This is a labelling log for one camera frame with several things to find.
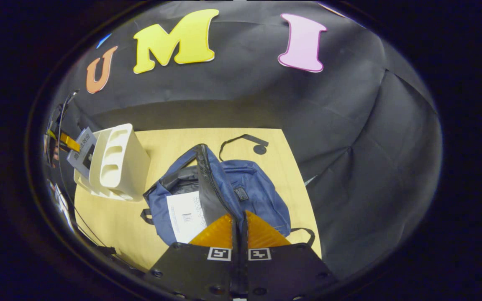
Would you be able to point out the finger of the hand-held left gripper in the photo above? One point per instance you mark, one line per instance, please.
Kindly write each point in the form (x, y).
(70, 143)

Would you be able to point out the grey patterned cover book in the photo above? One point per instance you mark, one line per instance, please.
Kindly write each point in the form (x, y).
(184, 217)

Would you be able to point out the black round disc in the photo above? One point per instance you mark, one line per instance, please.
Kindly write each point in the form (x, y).
(260, 149)

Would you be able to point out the blue schoolbag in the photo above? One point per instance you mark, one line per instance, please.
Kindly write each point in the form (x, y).
(257, 196)

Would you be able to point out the white cover book black lettering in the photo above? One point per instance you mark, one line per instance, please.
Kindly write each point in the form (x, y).
(83, 151)

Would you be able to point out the colourful poster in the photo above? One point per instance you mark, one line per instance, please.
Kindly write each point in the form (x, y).
(61, 200)

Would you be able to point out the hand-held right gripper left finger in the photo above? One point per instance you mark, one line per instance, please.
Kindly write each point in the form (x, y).
(199, 271)

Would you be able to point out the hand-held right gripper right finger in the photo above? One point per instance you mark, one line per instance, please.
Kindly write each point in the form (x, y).
(283, 271)

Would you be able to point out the white plastic bookshelf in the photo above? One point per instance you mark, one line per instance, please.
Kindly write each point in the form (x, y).
(126, 167)

